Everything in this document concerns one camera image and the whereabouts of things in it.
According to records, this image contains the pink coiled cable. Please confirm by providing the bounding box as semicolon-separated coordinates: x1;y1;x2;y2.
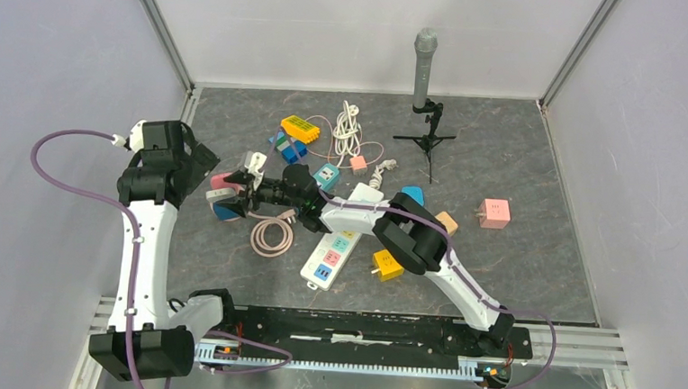
244;206;298;260

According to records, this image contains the black microphone tripod stand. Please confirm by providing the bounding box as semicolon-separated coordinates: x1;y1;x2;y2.
393;97;457;184

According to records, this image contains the white plug adapter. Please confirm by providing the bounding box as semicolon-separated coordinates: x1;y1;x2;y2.
205;187;239;204

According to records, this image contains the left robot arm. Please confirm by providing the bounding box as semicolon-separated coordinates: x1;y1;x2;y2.
89;120;238;382

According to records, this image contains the white multicolour power strip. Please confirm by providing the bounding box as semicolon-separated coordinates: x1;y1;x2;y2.
300;158;397;291

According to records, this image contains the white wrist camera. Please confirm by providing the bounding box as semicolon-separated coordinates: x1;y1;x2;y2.
110;120;146;153
243;152;267;190

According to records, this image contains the grey slotted cable duct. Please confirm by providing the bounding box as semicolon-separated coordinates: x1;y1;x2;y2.
88;296;629;389

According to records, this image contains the yellow rectangular power strip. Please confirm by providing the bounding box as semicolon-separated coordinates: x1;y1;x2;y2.
281;114;321;144

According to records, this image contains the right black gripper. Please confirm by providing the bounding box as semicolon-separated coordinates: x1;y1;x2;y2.
215;169;304;222

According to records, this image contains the blue green power strip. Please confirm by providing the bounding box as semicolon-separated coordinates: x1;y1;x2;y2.
269;131;308;164

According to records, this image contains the yellow cube socket adapter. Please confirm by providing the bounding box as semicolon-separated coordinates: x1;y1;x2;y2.
372;249;405;282

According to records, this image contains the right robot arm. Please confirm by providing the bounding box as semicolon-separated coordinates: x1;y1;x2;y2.
216;164;515;355

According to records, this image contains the white coiled power cord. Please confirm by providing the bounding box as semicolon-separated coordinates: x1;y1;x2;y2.
330;99;365;159

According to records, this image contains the pink flat plug adapter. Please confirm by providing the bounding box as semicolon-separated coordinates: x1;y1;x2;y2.
209;172;242;195

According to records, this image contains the small blue plug adapter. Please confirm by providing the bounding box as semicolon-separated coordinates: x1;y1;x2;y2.
401;185;425;205

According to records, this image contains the beige cube socket adapter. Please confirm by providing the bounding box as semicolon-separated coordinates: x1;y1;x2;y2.
436;212;458;236

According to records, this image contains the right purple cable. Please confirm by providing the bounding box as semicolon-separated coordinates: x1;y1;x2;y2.
245;137;568;389

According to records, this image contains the blue white cube adapter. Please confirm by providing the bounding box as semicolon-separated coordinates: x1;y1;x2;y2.
211;203;240;222

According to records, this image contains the grey microphone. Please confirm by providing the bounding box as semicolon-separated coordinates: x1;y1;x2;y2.
412;27;439;111

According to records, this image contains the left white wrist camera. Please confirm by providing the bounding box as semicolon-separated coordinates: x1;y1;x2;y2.
110;120;146;153

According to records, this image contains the small pink plug adapter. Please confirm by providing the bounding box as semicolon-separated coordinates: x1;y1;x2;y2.
349;155;368;176

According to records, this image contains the thin pink charging cable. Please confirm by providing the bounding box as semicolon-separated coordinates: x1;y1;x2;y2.
303;113;387;172

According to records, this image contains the teal power strip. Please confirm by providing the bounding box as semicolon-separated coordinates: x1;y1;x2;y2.
312;164;340;192

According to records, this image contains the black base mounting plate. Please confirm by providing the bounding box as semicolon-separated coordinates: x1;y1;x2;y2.
213;305;534;369

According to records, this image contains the pink cube socket adapter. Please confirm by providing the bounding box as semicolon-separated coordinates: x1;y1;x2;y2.
475;198;511;230

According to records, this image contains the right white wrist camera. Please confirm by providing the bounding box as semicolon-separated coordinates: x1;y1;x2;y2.
243;152;267;190

